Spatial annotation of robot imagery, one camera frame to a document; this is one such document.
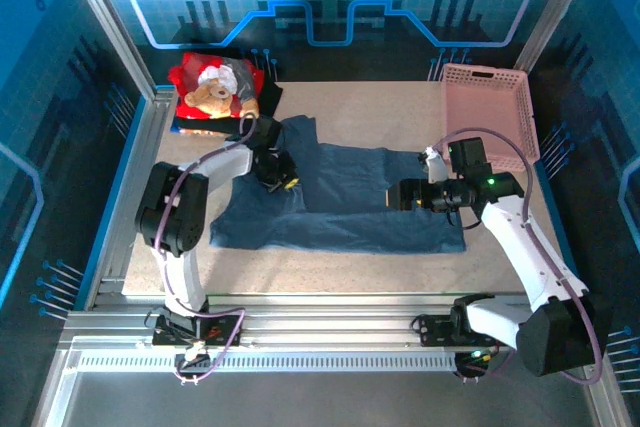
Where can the dark blue t-shirt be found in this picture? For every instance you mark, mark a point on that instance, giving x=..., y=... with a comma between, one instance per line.
x=350, y=182

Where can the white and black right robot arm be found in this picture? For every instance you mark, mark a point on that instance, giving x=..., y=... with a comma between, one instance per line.
x=525, y=247

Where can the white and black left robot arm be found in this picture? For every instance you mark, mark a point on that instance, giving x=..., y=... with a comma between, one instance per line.
x=182, y=272

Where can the pink plastic basket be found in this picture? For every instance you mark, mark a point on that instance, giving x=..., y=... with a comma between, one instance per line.
x=490, y=107

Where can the folded blue printed t-shirt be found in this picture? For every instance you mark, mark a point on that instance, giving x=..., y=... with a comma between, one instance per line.
x=190, y=129

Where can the teddy bear on clothes pile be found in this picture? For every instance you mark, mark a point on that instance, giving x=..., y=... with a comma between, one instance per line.
x=210, y=92

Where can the aluminium frame rail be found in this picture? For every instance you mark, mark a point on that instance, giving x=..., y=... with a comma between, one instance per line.
x=325, y=314

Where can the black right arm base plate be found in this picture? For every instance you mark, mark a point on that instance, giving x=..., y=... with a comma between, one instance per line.
x=435, y=329

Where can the aluminium side rail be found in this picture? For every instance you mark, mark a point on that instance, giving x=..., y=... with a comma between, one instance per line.
x=130, y=187

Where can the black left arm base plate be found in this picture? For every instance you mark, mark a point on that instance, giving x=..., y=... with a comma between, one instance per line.
x=225, y=334

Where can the aluminium frame post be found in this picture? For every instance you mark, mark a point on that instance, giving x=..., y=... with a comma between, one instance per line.
x=555, y=12
x=105, y=17

